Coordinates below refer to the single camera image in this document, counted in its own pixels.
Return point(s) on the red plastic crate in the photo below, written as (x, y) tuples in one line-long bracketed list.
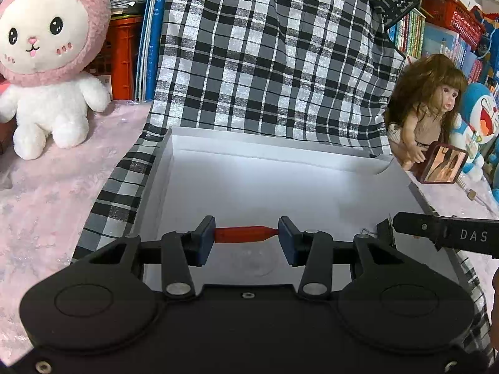
[(121, 58)]

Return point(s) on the clear suction cup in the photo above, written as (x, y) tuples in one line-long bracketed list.
[(255, 261)]

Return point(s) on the red marker pen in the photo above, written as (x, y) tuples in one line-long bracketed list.
[(241, 233)]

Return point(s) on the pink floral tablecloth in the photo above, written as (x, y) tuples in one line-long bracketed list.
[(50, 202)]

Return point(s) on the white shallow cardboard box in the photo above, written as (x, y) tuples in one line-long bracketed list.
[(273, 175)]

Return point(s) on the red plastic basket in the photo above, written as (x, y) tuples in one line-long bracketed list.
[(452, 17)]

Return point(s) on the person's right forearm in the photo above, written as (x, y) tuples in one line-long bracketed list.
[(495, 311)]

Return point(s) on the brown haired baby doll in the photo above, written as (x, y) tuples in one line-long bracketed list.
[(425, 101)]

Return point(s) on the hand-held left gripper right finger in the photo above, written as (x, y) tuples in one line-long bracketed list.
[(287, 241)]

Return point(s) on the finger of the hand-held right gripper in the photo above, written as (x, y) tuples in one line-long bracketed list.
[(415, 226)]

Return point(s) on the blue white cat plush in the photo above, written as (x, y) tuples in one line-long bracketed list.
[(479, 124)]

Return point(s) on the black binder clip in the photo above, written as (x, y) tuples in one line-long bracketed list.
[(386, 233)]

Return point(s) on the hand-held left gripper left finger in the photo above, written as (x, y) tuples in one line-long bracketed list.
[(205, 241)]

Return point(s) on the black white checked cloth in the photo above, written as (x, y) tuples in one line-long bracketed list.
[(273, 46)]

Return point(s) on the pink white bunny plush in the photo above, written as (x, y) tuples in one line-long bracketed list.
[(46, 46)]

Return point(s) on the row of thin blue books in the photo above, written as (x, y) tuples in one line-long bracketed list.
[(154, 39)]

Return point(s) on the row of upright books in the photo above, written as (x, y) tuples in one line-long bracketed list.
[(413, 35)]

